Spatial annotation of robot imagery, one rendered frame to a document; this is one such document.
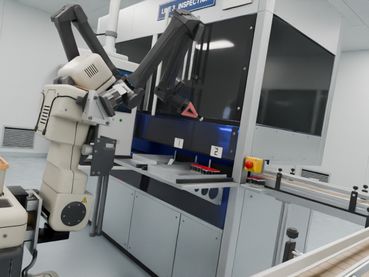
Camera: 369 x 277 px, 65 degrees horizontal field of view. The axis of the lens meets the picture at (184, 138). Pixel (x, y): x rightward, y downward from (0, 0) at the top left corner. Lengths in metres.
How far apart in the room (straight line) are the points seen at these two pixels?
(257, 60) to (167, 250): 1.33
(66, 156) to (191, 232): 0.96
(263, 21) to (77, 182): 1.21
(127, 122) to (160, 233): 0.85
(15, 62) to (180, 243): 5.38
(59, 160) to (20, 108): 5.41
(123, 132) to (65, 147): 1.03
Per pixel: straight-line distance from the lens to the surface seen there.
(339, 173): 6.25
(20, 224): 1.09
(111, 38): 2.29
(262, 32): 1.68
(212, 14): 1.97
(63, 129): 1.25
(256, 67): 1.63
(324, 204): 1.52
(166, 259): 2.13
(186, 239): 1.94
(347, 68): 6.46
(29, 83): 6.69
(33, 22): 6.84
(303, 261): 0.55
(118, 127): 2.23
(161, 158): 2.04
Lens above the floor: 1.16
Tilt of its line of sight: 3 degrees down
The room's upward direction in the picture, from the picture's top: 8 degrees clockwise
